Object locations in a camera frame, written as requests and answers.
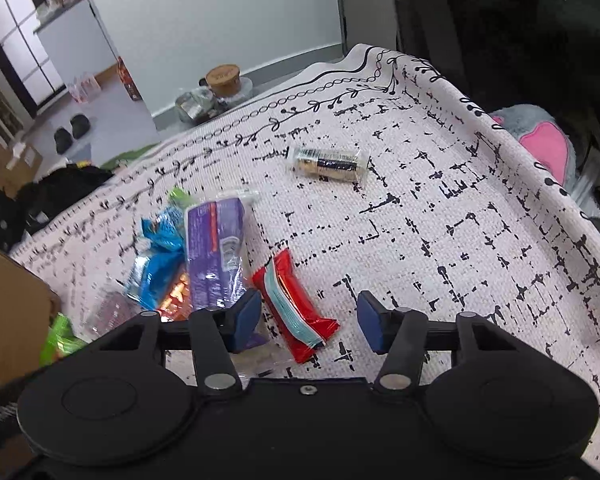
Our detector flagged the white cabinet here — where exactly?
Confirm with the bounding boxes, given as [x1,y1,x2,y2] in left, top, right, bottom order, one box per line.
[34,0,117,87]

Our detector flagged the purple wafer package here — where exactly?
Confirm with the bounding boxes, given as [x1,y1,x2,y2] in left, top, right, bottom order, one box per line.
[183,190,272,356]

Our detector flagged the clear plastic trash bag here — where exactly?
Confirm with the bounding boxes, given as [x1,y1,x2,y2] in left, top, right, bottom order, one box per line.
[174,86,226,126]

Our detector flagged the black clothes pile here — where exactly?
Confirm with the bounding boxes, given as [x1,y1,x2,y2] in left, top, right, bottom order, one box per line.
[0,164,114,252]

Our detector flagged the red snack bar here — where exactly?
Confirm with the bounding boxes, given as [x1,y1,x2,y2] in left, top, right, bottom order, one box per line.
[252,248,340,364]

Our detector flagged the orange jelly snack packet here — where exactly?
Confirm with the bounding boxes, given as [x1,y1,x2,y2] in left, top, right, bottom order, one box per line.
[158,271,192,322]

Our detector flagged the cardboard box on floor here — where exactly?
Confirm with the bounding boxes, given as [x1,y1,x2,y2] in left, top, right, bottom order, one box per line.
[0,143,43,198]

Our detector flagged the black framed glass door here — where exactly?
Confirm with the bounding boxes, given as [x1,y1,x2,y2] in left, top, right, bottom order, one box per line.
[0,0,65,117]

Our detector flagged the brown cardboard box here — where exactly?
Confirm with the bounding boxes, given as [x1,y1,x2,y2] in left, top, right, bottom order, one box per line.
[0,252,61,387]

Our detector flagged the clear purple candy packet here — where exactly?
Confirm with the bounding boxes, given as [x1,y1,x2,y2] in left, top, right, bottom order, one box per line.
[83,281,140,340]

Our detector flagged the pink grey plush toy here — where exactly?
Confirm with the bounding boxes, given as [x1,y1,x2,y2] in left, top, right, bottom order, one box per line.
[490,104,577,192]

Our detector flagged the black slipper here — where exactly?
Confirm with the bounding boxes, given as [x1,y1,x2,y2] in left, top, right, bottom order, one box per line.
[70,114,91,140]
[54,127,73,155]

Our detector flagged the blue triangular snack packet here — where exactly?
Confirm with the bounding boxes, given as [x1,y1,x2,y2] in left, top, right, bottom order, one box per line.
[140,206,185,255]

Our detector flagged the red oil bottle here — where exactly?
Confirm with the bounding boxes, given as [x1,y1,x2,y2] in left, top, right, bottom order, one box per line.
[117,56,143,101]

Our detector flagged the brown instant noodle cup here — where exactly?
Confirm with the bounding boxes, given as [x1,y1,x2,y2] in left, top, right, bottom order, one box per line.
[204,64,242,98]

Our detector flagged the green cartoon floor mat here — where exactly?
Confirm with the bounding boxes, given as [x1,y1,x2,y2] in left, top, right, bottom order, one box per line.
[99,144,156,172]

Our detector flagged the green snack packet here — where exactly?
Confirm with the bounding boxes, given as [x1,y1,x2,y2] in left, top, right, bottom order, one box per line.
[40,313,86,366]

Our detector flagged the right black slipper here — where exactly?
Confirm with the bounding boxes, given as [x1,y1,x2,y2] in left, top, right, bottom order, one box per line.
[70,114,91,140]

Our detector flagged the left black slipper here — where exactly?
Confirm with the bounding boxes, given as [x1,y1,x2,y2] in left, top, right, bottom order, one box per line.
[54,127,73,155]

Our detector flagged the black hanging coat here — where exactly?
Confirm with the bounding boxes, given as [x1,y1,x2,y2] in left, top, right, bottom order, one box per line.
[369,0,600,126]

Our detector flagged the white black patterned cloth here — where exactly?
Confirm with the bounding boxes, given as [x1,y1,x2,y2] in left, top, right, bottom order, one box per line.
[7,43,600,480]

